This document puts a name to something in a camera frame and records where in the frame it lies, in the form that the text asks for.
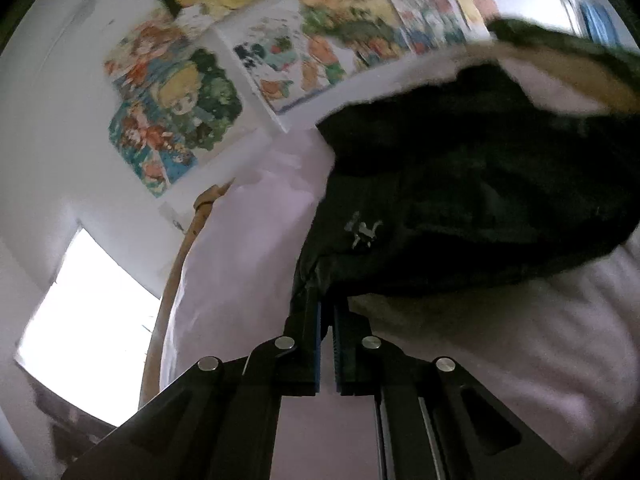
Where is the dark green garment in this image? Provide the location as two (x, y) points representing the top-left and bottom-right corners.
(487, 17), (640, 111)

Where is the bright window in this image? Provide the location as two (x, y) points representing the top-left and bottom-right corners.
(15, 227), (163, 426)

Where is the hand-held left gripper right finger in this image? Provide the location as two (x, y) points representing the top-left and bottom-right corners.
(332, 300), (581, 480)

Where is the goldfish and orange drawing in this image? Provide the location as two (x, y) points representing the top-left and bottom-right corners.
(215, 0), (351, 133)

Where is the blue hanging cloth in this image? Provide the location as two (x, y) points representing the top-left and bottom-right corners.
(580, 2), (618, 43)

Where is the crowded doodle drawing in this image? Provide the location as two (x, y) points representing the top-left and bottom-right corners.
(367, 0), (468, 53)

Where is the blond boy drawing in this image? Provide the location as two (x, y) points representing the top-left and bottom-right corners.
(150, 50), (246, 153)

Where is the girl on blue drawing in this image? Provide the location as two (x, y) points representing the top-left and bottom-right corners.
(107, 100), (198, 198)

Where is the orange-haired girl drawing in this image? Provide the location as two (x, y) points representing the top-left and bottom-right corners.
(102, 12), (196, 91)

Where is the orange landscape drawing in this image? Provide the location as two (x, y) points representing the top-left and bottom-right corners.
(295, 0), (416, 68)

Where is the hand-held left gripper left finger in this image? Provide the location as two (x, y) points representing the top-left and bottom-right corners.
(62, 287), (322, 480)

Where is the black puffer jacket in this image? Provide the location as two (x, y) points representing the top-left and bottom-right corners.
(290, 62), (640, 311)

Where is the white wall plate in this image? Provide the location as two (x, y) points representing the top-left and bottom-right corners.
(159, 200), (188, 231)

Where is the white bed sheet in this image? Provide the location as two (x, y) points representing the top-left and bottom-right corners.
(160, 50), (640, 480)

